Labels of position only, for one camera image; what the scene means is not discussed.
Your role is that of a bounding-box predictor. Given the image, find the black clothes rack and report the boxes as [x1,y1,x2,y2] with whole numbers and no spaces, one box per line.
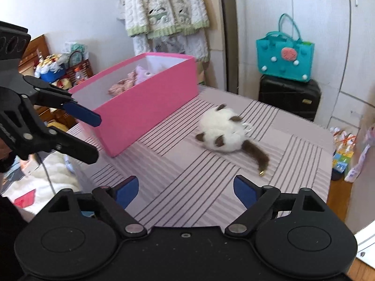
[218,0,238,94]

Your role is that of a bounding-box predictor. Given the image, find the white fluffy blanket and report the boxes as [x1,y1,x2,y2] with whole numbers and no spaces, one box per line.
[0,152,81,214]

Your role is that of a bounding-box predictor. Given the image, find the white green fleece pajama jacket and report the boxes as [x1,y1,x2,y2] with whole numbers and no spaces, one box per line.
[119,0,210,39]

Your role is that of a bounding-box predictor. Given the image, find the white fleece pajama pants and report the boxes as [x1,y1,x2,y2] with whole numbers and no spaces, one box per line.
[132,32,210,63]

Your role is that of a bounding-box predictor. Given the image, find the red paper item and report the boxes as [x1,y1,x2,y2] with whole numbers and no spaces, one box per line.
[14,189,36,209]

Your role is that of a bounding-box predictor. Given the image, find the lavender plush item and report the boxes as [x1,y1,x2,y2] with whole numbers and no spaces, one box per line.
[135,66,156,84]

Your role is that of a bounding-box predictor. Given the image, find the brown wooden cabinet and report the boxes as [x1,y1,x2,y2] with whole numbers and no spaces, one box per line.
[18,34,78,128]

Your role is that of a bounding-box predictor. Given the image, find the pink floral scrunchie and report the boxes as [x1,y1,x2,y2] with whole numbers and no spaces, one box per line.
[108,78,137,96]

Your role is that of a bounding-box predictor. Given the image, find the pink cardboard box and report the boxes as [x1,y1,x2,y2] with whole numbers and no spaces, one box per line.
[69,52,199,157]

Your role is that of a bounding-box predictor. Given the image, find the orange drink bottle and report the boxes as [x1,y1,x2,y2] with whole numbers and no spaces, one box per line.
[74,68,88,87]

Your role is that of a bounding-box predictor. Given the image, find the green tissue pack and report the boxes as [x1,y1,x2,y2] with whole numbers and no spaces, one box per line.
[63,41,88,60]

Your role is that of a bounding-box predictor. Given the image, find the bouquet in blue wrap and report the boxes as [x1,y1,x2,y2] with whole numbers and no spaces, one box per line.
[34,54,67,83]

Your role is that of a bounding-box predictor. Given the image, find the white wardrobe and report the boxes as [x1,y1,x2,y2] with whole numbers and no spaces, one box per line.
[225,0,375,129]

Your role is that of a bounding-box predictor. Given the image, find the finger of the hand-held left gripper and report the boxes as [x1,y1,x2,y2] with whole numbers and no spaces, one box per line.
[23,75,102,127]
[26,128,98,165]

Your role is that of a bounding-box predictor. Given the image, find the teal felt tote bag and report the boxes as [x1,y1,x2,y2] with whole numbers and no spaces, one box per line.
[256,13,315,83]

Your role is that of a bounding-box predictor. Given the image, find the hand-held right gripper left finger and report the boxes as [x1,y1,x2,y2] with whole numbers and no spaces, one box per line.
[47,176,148,239]

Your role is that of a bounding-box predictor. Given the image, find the black hard suitcase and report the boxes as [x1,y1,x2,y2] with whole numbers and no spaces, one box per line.
[258,74,321,122]

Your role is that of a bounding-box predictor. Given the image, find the white brown panda plush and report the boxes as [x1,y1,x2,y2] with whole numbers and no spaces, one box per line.
[196,104,270,177]

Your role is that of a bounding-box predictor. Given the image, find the dark woven basket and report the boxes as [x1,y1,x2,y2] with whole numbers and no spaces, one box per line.
[66,51,94,82]

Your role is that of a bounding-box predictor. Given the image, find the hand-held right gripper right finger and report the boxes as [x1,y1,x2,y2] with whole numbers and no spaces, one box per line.
[224,175,326,237]

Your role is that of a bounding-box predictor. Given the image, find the colorful printed gift bag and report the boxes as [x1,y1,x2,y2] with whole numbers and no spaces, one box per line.
[330,127,356,173]

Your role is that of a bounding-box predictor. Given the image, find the white plastic bag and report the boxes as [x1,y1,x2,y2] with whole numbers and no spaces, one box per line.
[344,130,375,182]

